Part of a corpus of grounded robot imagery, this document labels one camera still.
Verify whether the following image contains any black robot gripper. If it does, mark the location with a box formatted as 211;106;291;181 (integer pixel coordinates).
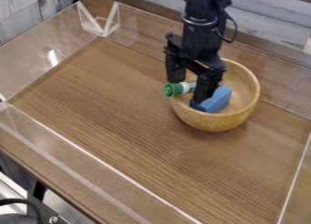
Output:
164;33;227;104

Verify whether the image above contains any green and white marker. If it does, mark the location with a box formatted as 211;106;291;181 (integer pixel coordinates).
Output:
163;81;196;97

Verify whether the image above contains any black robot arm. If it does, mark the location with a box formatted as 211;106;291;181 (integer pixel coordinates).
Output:
164;0;236;104

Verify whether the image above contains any brown wooden bowl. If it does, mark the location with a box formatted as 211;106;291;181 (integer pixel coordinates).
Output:
170;58;262;132

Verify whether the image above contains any blue rectangular block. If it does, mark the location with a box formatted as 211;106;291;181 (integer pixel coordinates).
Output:
190;86;232;113

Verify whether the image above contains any black table leg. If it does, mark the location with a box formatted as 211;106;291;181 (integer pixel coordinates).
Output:
34;181;47;201

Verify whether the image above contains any black cable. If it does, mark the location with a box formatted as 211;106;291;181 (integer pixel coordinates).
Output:
214;12;239;44

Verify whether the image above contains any clear acrylic tray wall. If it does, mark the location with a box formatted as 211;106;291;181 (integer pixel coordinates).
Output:
0;0;311;224

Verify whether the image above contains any black metal bracket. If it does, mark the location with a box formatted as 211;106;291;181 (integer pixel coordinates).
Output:
26;200;71;224

